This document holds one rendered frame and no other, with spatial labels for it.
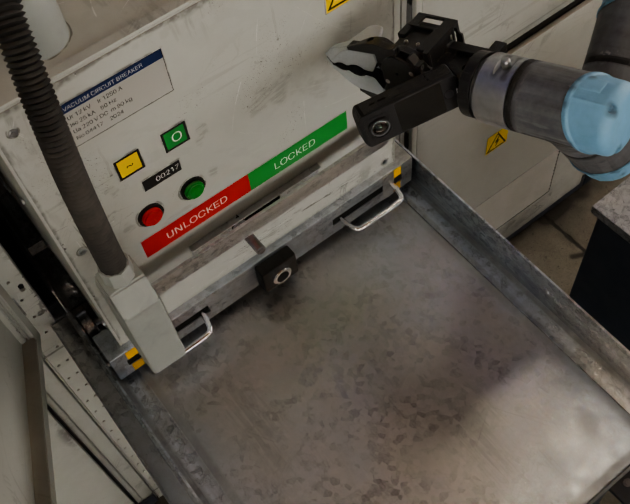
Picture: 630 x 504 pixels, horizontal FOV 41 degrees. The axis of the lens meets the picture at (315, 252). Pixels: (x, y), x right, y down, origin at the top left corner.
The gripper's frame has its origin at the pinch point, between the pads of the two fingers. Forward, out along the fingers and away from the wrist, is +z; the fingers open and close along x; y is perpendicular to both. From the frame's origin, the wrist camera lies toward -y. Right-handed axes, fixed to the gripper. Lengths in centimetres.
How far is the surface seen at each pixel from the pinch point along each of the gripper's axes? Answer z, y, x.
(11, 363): 32, -47, -26
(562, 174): 20, 78, -101
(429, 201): 2.5, 12.1, -37.8
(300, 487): -8, -36, -41
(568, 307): -25.0, 5.2, -40.6
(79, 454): 46, -49, -65
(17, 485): 17, -58, -28
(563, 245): 18, 72, -122
